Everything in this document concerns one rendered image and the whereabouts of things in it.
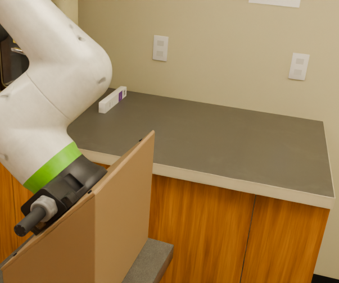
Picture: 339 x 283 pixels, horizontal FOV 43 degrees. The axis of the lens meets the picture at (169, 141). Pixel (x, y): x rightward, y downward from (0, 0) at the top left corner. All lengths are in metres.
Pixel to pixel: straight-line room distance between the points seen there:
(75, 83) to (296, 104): 1.38
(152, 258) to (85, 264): 0.27
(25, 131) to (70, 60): 0.15
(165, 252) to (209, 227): 0.51
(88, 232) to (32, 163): 0.18
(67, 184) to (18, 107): 0.16
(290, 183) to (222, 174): 0.21
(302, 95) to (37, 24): 1.42
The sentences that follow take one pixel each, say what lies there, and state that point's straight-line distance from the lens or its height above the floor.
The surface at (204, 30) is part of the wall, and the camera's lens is 2.00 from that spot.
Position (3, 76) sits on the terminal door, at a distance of 1.91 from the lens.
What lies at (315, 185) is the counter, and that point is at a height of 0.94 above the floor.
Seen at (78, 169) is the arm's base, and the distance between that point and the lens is 0.83.
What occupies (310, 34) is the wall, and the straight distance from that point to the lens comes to 1.97.
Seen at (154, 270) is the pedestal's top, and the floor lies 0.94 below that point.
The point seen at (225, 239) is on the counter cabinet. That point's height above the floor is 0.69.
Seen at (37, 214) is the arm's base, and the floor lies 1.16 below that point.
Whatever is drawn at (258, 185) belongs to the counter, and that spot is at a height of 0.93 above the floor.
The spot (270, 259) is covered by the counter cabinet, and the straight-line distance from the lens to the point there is 1.55.
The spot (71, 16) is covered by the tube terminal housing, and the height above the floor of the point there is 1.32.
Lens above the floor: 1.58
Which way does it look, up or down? 24 degrees down
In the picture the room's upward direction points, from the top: 5 degrees clockwise
